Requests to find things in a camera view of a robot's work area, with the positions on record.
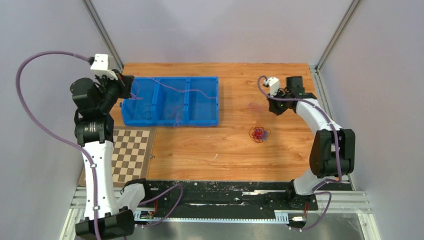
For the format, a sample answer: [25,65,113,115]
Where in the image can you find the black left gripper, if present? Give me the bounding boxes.
[95,69,135,113]

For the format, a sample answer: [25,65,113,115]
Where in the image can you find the red cable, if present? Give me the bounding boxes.
[248,126,272,144]

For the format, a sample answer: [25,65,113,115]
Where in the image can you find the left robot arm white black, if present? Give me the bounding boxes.
[70,70,153,240]

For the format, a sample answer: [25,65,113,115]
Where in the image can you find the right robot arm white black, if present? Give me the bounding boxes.
[262,76,356,209]

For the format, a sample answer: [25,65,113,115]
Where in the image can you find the blue three-compartment plastic bin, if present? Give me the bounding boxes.
[121,76,220,127]

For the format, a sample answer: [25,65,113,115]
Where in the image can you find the wooden chessboard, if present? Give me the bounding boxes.
[78,128,157,188]

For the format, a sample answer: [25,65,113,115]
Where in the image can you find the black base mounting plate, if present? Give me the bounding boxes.
[144,180,318,220]

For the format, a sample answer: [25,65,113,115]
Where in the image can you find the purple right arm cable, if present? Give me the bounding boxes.
[257,75,343,232]

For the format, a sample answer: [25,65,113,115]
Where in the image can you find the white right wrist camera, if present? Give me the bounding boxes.
[263,76,281,97]

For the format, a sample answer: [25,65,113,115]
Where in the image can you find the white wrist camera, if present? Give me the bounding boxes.
[263,76,281,97]
[90,53,118,80]

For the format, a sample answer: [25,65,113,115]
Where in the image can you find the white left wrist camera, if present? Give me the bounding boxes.
[90,53,118,80]

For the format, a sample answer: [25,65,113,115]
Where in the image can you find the left aluminium corner post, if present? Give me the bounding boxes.
[81,0,124,71]

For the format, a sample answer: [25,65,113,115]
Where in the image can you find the aluminium corner post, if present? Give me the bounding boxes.
[81,0,124,71]
[315,0,362,72]

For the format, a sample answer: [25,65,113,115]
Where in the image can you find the white slotted cable duct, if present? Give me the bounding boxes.
[80,209,291,224]

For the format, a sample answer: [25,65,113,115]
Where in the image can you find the aluminium frame rail front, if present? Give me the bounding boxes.
[69,186,373,214]

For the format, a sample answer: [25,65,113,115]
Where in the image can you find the right aluminium corner post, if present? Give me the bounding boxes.
[315,0,362,72]

